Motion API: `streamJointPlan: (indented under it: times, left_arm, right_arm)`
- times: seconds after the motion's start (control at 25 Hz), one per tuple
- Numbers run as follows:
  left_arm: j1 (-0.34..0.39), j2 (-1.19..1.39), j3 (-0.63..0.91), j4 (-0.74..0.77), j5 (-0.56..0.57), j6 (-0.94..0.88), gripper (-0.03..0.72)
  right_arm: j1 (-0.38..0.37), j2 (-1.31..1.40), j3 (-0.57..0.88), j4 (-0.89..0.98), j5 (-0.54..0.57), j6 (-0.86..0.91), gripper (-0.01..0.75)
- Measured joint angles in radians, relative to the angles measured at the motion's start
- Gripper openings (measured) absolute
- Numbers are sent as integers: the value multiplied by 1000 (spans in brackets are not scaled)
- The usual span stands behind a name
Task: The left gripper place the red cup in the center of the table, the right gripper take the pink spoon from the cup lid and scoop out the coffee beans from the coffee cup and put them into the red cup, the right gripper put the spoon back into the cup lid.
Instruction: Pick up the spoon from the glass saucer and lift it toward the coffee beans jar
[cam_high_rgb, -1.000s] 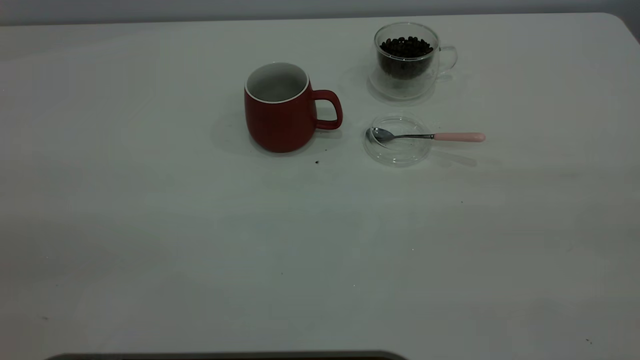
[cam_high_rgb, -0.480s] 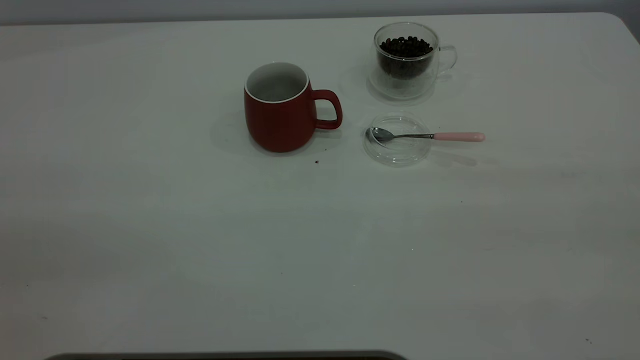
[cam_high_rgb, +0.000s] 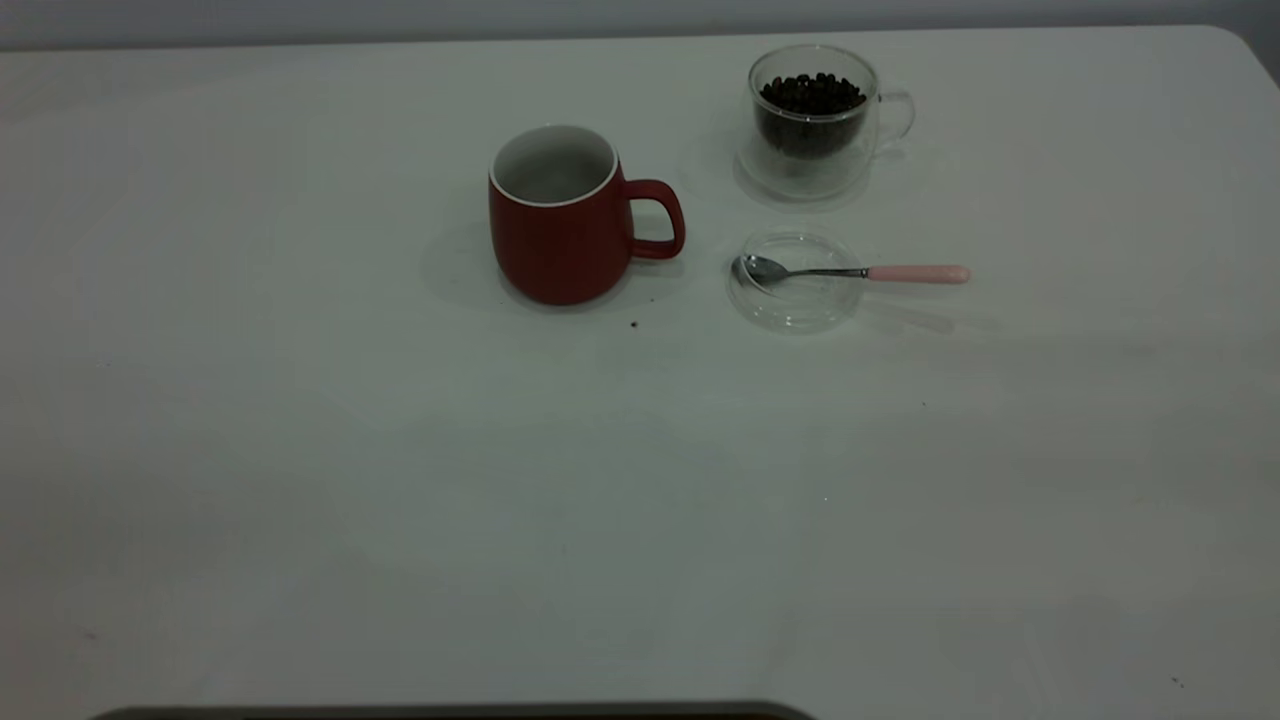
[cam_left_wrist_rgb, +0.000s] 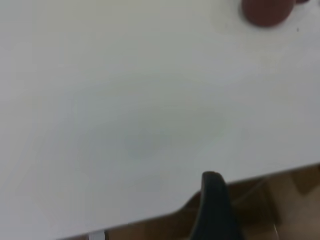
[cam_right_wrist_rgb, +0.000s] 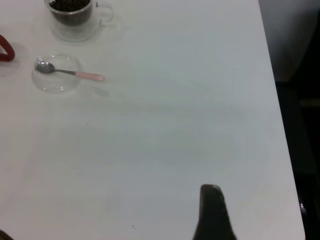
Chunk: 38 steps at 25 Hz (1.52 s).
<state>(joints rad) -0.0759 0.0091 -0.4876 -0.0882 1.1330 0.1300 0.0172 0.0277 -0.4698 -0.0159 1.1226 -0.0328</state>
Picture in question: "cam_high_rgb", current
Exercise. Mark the red ceramic mug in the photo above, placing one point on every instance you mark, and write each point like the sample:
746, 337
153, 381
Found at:
555, 250

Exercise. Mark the clear round glass dish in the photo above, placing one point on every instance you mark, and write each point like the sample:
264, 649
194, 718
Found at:
795, 305

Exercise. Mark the clear double-walled glass cup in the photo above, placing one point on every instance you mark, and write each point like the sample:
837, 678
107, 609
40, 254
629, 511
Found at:
800, 165

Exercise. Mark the dark coffee beans pile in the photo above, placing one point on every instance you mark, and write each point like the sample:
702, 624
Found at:
810, 105

